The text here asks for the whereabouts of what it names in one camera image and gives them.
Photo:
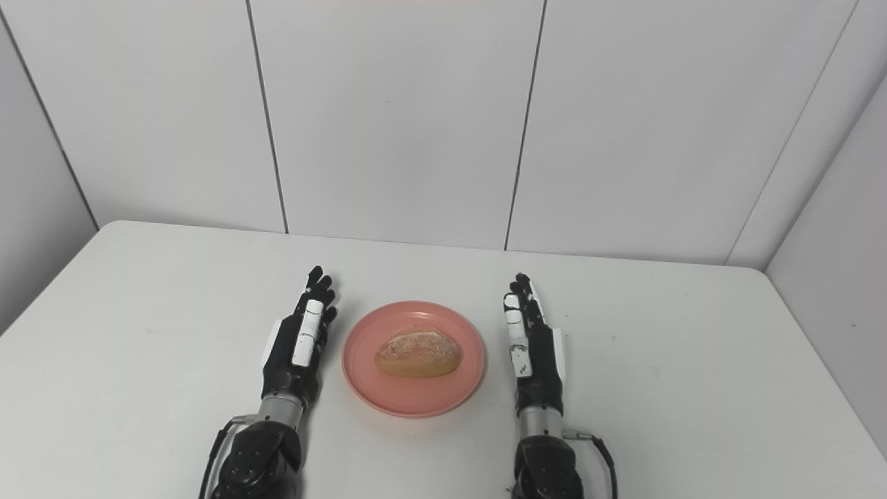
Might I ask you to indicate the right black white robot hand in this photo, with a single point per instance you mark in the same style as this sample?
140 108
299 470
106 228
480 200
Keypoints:
537 367

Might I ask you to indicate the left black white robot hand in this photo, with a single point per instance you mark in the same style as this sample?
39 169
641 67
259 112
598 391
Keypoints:
287 367

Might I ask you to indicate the pink round plate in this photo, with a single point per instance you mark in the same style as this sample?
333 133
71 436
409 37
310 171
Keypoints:
443 398

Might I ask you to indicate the bread roll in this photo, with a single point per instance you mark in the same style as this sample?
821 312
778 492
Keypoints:
418 353

